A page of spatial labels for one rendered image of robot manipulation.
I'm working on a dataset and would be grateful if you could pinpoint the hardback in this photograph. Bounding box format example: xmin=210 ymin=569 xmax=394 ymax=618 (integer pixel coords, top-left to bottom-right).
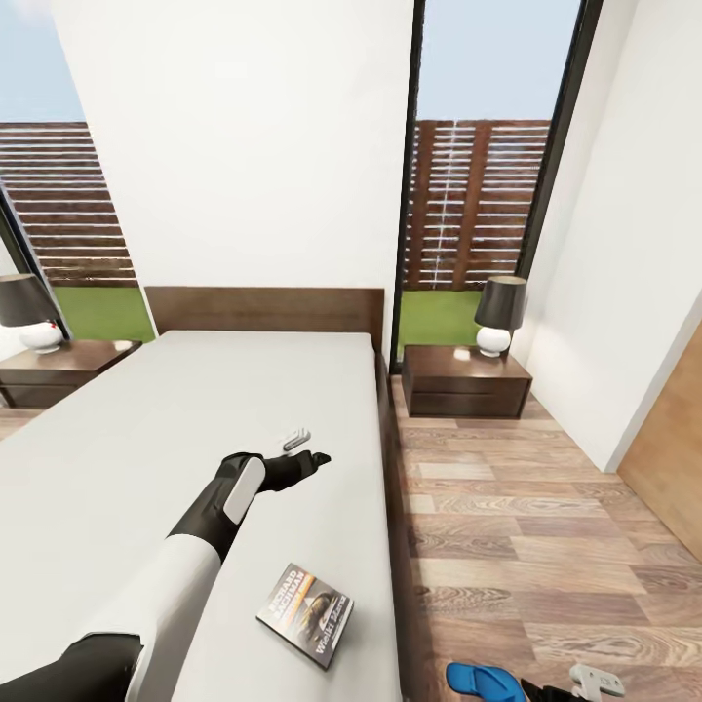
xmin=256 ymin=563 xmax=354 ymax=672

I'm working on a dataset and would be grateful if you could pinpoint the sandal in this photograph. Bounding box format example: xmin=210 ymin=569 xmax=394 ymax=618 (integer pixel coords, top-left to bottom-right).
xmin=446 ymin=662 xmax=528 ymax=702

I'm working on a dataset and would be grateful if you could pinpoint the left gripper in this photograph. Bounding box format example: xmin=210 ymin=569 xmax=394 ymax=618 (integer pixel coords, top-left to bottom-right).
xmin=273 ymin=449 xmax=331 ymax=492

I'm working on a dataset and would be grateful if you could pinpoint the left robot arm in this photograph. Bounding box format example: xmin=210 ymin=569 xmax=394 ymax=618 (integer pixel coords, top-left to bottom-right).
xmin=0 ymin=427 xmax=331 ymax=702

